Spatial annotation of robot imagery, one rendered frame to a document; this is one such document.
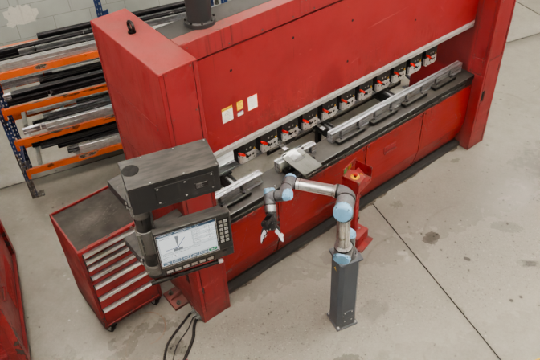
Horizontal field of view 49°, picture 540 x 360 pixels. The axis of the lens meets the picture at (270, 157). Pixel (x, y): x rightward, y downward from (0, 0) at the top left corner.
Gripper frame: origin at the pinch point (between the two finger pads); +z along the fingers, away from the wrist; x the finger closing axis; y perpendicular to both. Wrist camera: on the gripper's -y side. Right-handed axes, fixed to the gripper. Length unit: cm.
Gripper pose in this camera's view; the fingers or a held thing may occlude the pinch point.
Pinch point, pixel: (272, 243)
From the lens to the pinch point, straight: 382.9
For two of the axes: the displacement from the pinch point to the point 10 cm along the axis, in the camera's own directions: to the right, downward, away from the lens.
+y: 4.3, 1.0, 9.0
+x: -9.0, 1.3, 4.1
